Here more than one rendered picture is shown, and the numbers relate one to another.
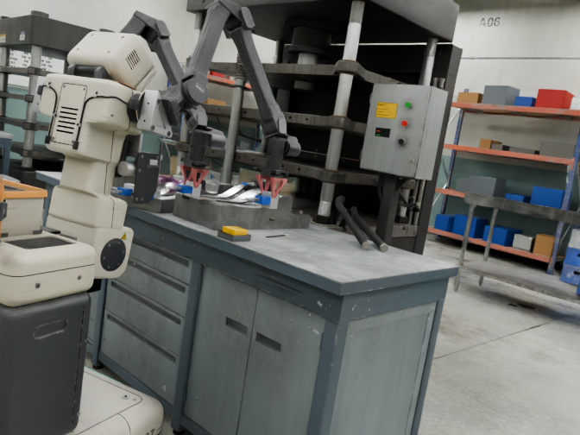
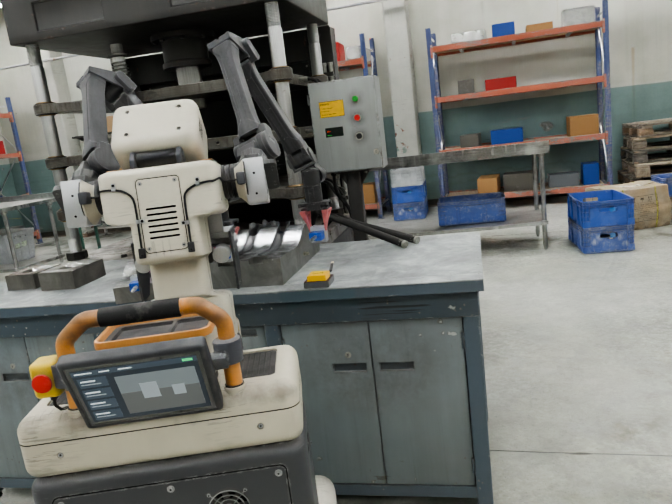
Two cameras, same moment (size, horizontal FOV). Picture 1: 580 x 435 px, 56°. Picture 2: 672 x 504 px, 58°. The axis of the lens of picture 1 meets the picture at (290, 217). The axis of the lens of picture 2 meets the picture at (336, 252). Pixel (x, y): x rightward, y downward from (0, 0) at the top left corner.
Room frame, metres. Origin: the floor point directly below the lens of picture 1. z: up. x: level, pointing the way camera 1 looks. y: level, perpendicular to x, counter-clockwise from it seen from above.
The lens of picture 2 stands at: (0.15, 0.99, 1.28)
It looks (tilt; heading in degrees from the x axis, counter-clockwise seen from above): 12 degrees down; 331
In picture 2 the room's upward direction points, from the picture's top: 7 degrees counter-clockwise
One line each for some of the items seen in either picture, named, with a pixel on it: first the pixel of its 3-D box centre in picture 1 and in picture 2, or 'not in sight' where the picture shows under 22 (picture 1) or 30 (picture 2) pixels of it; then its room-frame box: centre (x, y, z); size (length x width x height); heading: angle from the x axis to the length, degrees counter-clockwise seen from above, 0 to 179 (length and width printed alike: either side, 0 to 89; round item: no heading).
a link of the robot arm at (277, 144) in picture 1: (277, 147); (311, 177); (1.93, 0.08, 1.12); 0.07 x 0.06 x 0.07; 138
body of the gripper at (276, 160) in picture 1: (274, 163); (313, 196); (1.92, 0.09, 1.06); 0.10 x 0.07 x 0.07; 48
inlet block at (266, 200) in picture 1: (260, 199); (316, 236); (1.89, 0.11, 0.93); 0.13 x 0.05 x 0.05; 138
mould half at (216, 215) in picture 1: (245, 205); (267, 250); (2.16, 0.18, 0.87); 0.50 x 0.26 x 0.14; 138
